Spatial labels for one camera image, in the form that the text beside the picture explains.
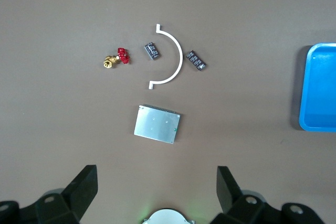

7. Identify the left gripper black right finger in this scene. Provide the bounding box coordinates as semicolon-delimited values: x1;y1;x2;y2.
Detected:
212;166;325;224

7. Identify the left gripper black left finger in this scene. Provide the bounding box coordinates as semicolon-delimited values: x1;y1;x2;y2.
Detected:
0;165;98;224

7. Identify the small black capacitor block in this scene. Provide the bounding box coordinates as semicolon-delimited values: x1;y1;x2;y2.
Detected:
144;41;162;61
186;49;207;71

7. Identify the silver metal box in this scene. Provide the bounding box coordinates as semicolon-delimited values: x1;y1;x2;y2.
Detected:
133;104;181;145

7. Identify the blue plastic tray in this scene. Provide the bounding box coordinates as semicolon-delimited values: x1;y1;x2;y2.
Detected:
299;42;336;133

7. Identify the brown table cover sheet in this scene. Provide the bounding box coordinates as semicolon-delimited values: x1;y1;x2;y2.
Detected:
0;0;336;224

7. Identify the brass valve with red handle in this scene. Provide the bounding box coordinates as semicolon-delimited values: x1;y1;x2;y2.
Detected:
103;47;131;69

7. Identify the white curved plastic bracket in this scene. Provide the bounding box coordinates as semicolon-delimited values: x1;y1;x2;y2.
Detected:
148;23;184;91

